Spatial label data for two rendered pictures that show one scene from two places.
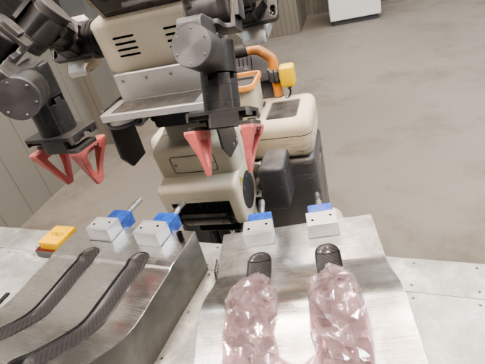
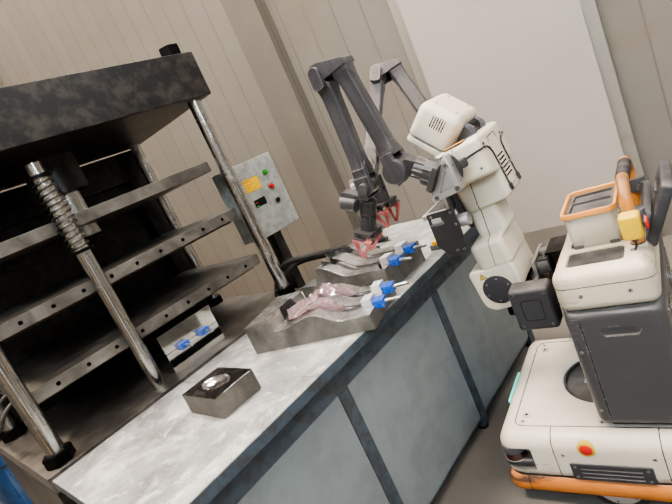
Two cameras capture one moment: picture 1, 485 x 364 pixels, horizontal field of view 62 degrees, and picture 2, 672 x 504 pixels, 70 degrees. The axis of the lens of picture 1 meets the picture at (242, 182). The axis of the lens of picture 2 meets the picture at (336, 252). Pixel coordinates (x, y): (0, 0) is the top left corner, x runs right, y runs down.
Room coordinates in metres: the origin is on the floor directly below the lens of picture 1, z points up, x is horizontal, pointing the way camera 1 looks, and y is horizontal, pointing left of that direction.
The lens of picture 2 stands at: (0.97, -1.59, 1.41)
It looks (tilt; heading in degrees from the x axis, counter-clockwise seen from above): 13 degrees down; 108
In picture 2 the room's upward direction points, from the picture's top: 24 degrees counter-clockwise
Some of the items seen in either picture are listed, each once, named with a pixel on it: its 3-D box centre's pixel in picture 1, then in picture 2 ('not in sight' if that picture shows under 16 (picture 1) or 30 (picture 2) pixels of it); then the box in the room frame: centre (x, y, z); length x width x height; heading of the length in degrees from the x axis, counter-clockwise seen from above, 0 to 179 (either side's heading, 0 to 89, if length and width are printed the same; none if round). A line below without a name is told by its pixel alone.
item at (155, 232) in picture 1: (167, 222); (397, 260); (0.63, 0.15, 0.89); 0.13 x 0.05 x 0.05; 151
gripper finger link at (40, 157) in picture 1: (64, 159); (391, 211); (0.65, 0.28, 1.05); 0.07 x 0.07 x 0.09; 62
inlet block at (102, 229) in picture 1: (122, 218); (412, 247); (0.68, 0.25, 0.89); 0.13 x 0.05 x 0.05; 151
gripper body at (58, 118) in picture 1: (54, 119); (381, 196); (0.64, 0.26, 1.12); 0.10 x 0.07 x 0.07; 62
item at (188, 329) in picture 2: not in sight; (166, 338); (-0.55, 0.23, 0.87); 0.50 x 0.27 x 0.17; 152
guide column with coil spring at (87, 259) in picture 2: not in sight; (121, 319); (-0.42, -0.08, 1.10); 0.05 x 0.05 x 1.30
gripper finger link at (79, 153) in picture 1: (83, 158); (385, 215); (0.63, 0.24, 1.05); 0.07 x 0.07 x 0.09; 62
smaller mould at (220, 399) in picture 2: not in sight; (221, 391); (0.05, -0.38, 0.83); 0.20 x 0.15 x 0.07; 152
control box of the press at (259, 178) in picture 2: not in sight; (297, 284); (-0.10, 0.86, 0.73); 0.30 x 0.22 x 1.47; 62
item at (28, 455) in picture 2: not in sight; (162, 365); (-0.64, 0.23, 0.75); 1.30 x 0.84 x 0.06; 62
